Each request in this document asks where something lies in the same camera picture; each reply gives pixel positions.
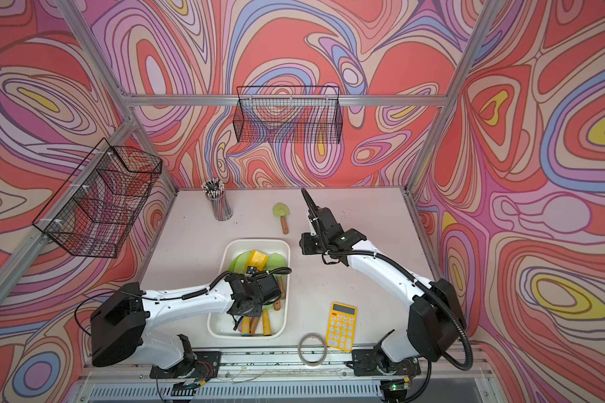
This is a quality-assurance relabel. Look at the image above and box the green shovel wooden handle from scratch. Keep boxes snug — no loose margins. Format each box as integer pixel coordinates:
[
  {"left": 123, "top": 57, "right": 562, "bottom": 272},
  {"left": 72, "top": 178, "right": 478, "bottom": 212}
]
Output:
[{"left": 272, "top": 203, "right": 290, "bottom": 235}]

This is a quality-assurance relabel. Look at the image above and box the yellow plastic shovel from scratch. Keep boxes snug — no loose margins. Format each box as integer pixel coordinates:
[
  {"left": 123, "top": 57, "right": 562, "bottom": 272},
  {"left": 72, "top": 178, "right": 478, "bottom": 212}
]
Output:
[{"left": 240, "top": 309, "right": 272, "bottom": 337}]

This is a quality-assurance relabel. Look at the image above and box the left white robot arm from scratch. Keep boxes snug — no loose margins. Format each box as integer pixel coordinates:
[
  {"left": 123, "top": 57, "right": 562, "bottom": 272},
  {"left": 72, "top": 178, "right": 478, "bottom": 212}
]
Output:
[{"left": 90, "top": 267, "right": 291, "bottom": 377}]

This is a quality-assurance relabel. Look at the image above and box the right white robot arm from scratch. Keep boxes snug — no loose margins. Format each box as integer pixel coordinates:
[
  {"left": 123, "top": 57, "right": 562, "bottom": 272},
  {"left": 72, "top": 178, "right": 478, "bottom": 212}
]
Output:
[{"left": 299, "top": 189, "right": 474, "bottom": 374}]

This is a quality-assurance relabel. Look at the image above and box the green shovel left in box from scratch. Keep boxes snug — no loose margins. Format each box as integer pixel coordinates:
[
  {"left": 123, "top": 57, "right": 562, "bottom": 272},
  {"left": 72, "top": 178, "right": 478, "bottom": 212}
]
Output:
[{"left": 229, "top": 251, "right": 251, "bottom": 274}]

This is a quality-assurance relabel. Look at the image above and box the green shovel in box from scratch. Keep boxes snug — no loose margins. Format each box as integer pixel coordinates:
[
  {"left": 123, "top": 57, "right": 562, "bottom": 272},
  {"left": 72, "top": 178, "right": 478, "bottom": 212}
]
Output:
[
  {"left": 266, "top": 254, "right": 287, "bottom": 311},
  {"left": 229, "top": 251, "right": 251, "bottom": 274}
]

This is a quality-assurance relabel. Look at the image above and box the yellow shovel in box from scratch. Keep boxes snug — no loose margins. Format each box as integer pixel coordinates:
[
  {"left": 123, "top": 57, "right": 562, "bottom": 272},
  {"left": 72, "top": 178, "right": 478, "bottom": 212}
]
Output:
[{"left": 245, "top": 250, "right": 268, "bottom": 276}]

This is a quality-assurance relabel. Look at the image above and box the white plastic storage box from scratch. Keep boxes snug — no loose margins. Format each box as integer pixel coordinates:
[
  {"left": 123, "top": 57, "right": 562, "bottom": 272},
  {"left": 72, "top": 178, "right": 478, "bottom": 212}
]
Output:
[{"left": 207, "top": 238, "right": 291, "bottom": 340}]

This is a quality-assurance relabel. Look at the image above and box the green shovel right in box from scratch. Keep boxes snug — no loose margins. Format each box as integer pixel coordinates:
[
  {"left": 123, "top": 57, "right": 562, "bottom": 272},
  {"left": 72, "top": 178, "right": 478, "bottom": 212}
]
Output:
[{"left": 266, "top": 254, "right": 287, "bottom": 311}]

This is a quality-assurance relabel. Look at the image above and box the yellow calculator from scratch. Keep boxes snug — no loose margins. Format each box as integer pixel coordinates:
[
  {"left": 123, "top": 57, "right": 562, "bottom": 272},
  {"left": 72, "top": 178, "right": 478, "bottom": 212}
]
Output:
[{"left": 325, "top": 302, "right": 358, "bottom": 353}]

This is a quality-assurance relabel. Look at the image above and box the clear cup of pens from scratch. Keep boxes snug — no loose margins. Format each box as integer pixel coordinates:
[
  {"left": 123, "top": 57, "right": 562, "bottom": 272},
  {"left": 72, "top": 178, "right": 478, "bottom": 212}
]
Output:
[{"left": 202, "top": 178, "right": 233, "bottom": 222}]

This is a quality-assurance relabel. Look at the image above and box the grey tape ring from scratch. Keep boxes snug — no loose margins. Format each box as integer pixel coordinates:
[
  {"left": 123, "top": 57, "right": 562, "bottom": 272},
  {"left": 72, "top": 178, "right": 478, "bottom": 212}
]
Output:
[{"left": 296, "top": 332, "right": 329, "bottom": 367}]

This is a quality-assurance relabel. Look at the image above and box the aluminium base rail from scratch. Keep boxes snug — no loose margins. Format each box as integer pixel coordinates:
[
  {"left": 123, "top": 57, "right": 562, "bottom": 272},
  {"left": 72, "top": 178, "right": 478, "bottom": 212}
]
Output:
[{"left": 68, "top": 344, "right": 505, "bottom": 402}]

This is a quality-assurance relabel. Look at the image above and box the black wire basket back wall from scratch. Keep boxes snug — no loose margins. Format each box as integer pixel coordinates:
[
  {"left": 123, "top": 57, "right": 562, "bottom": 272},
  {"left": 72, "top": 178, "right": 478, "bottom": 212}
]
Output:
[{"left": 233, "top": 85, "right": 343, "bottom": 144}]

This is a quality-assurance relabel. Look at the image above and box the black wire basket wall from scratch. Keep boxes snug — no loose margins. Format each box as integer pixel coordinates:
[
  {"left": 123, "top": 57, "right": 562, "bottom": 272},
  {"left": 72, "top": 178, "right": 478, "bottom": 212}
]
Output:
[
  {"left": 233, "top": 85, "right": 343, "bottom": 144},
  {"left": 32, "top": 139, "right": 163, "bottom": 259}
]

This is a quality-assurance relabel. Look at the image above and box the black wire basket left wall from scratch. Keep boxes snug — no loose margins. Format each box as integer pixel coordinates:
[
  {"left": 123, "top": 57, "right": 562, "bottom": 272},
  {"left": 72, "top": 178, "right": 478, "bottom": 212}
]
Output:
[{"left": 32, "top": 139, "right": 163, "bottom": 259}]

